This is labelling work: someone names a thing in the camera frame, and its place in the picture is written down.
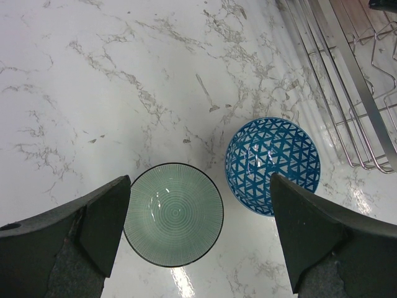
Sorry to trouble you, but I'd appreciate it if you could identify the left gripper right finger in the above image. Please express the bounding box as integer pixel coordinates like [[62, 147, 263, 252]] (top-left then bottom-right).
[[270, 173, 396, 297]]

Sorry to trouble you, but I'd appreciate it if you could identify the pale green ribbed bowl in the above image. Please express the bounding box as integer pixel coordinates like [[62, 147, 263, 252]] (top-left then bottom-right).
[[123, 163, 225, 268]]

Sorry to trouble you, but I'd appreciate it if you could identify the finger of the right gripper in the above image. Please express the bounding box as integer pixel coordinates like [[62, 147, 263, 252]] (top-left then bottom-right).
[[368, 0, 397, 11]]

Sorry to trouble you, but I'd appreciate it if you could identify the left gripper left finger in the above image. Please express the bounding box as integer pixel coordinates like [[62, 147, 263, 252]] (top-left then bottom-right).
[[1, 176, 131, 297]]

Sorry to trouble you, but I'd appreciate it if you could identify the blue triangle pattern bowl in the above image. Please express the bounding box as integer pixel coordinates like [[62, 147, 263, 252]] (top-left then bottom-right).
[[225, 117, 321, 217]]

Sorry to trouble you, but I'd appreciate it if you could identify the metal wire dish rack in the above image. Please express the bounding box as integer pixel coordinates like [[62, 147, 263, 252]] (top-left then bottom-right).
[[280, 1, 396, 174]]

